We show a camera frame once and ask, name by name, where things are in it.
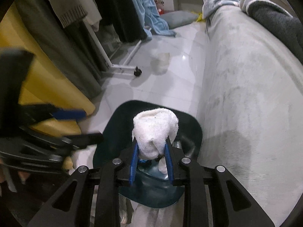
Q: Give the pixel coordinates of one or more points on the white balled sock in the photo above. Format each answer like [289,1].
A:
[151,130]

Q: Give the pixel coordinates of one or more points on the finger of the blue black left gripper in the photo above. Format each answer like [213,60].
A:
[69,114]

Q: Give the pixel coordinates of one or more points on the light blue hanging robe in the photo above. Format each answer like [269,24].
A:
[150,19]

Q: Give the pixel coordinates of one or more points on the black hanging garment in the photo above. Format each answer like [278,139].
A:
[122,15]

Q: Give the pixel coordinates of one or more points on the white clothes rack frame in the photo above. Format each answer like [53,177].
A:
[108,44]

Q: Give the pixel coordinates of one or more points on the grey fluffy bed cover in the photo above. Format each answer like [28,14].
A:
[250,110]

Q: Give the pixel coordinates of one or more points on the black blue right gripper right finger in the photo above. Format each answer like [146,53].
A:
[212,197]

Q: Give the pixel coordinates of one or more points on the dark grey fleece blanket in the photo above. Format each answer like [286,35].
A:
[286,28]

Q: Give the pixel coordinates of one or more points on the plastic bottle in bin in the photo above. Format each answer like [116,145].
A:
[177,144]

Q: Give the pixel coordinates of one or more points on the yellow curtain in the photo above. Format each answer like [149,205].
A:
[44,83]

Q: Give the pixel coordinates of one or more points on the grey floor cushion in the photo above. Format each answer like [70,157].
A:
[179,18]

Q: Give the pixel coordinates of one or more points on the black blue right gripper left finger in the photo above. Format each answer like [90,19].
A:
[71,204]

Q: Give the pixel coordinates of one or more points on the red small box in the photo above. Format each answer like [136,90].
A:
[161,10]

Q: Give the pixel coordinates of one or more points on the dark green trash bin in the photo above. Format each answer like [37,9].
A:
[150,188]

